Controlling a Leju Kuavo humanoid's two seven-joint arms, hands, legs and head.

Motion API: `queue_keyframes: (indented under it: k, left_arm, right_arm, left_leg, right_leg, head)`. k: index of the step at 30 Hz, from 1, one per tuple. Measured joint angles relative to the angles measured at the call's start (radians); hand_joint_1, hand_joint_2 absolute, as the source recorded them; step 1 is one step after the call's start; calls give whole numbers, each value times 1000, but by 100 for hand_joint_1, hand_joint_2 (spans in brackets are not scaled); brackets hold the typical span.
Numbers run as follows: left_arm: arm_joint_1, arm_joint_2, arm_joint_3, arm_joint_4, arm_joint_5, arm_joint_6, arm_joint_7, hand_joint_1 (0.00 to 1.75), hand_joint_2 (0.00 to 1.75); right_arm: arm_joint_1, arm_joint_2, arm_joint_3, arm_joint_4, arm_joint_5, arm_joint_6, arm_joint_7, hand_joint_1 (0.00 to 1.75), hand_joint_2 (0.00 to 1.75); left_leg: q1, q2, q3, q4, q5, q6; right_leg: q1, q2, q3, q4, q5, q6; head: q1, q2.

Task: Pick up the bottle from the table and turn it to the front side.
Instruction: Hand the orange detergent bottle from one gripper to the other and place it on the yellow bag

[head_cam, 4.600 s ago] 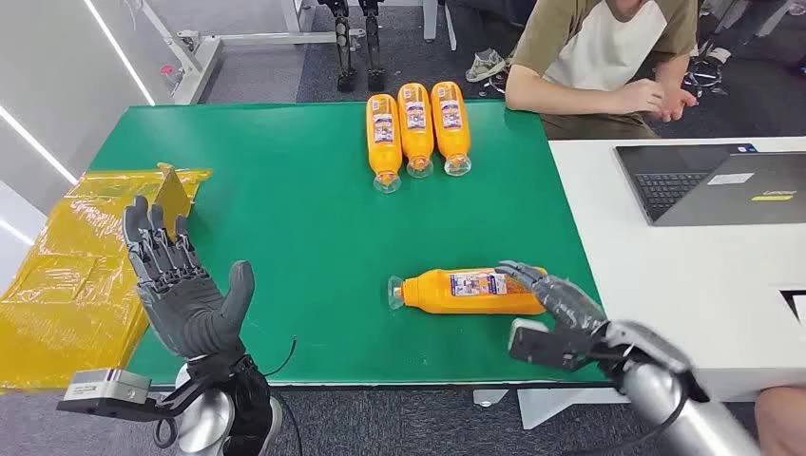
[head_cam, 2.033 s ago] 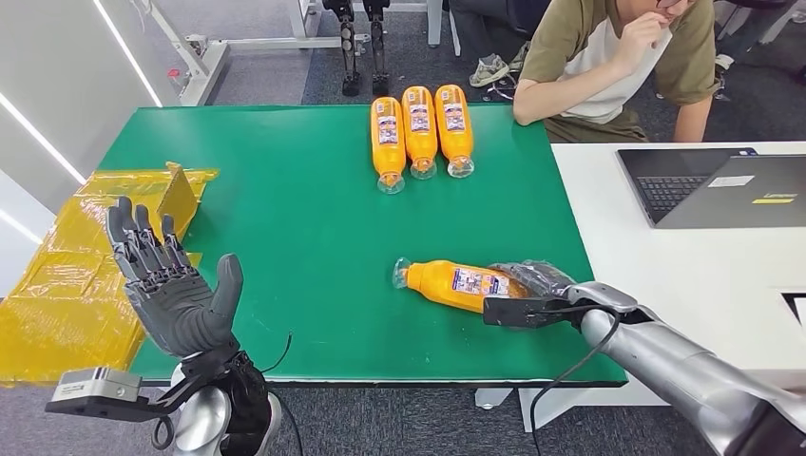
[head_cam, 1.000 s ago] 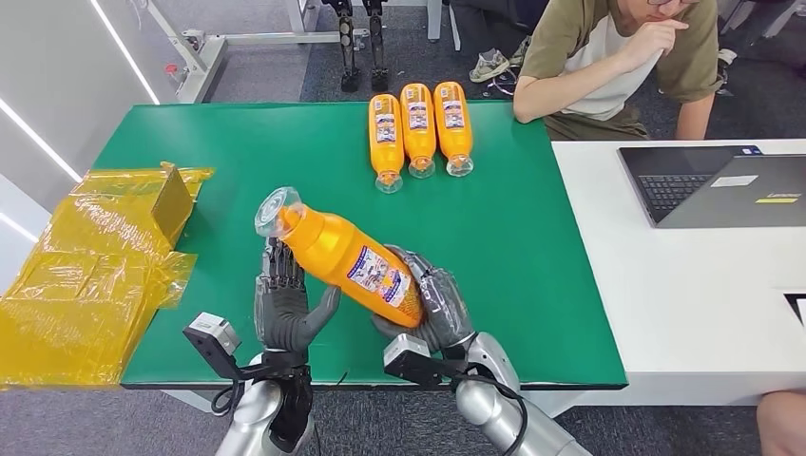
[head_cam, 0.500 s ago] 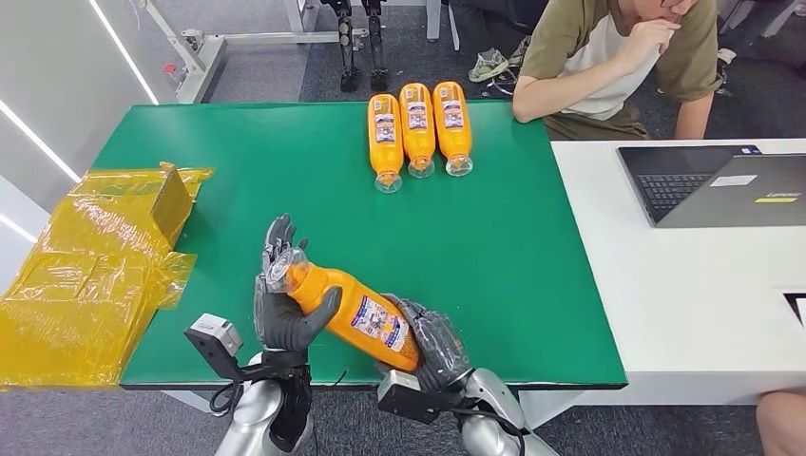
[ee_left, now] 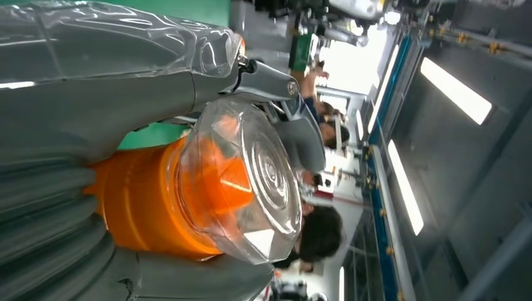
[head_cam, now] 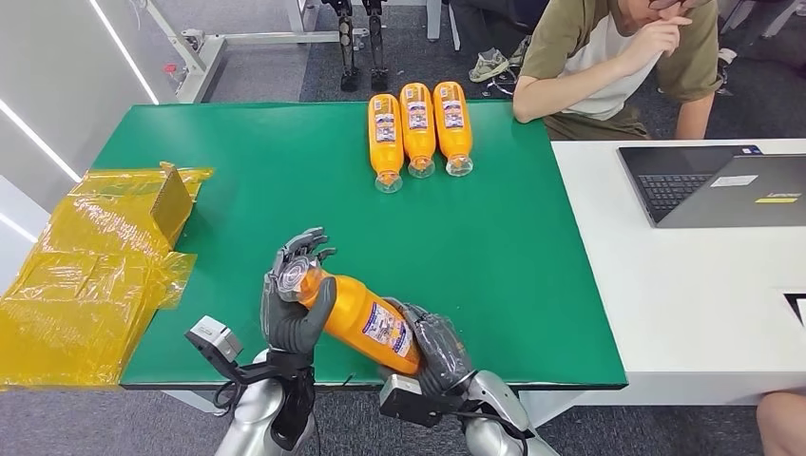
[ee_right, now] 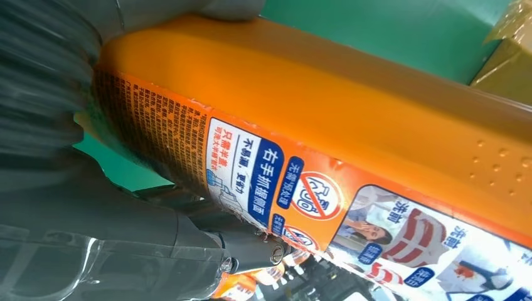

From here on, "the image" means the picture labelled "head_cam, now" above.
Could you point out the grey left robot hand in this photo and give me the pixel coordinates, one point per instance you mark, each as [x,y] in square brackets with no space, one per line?
[289,327]

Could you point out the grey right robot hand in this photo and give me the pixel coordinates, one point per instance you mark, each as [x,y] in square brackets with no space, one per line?
[444,352]

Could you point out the orange bottle with clear cap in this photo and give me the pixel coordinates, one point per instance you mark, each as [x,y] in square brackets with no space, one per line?
[417,138]
[359,315]
[453,135]
[385,148]

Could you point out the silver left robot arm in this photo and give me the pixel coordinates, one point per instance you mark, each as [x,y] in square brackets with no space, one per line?
[258,415]

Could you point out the green table mat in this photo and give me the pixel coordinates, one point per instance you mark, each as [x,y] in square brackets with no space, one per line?
[441,252]

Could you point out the yellow plastic-wrapped cardboard box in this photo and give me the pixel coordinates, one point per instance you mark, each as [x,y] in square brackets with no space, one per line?
[69,283]

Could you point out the small red knob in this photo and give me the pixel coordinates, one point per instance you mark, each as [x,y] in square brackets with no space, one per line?
[171,69]

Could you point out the black robot leg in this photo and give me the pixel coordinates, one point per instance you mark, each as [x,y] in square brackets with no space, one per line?
[376,44]
[347,44]

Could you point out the grey sneaker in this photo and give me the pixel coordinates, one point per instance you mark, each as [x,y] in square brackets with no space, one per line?
[488,64]

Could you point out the person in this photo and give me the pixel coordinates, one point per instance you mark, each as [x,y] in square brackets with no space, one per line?
[585,69]

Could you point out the dark grey laptop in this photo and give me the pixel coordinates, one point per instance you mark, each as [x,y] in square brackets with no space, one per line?
[724,198]

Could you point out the seated person's knee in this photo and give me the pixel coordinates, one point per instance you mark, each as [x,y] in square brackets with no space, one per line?
[784,425]

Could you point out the person's right hand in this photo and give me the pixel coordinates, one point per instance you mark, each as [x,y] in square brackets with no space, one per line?
[658,36]

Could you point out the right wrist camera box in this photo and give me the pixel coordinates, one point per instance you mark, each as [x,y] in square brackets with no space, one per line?
[406,399]

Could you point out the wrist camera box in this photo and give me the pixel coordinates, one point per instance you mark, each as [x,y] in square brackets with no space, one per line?
[406,399]
[214,338]

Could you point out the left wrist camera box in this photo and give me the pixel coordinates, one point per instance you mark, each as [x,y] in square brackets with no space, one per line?
[214,338]

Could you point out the white desk leg bracket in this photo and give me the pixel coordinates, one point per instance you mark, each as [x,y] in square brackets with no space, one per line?
[541,406]

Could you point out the white table frame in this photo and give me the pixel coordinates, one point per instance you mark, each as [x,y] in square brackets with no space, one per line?
[208,53]

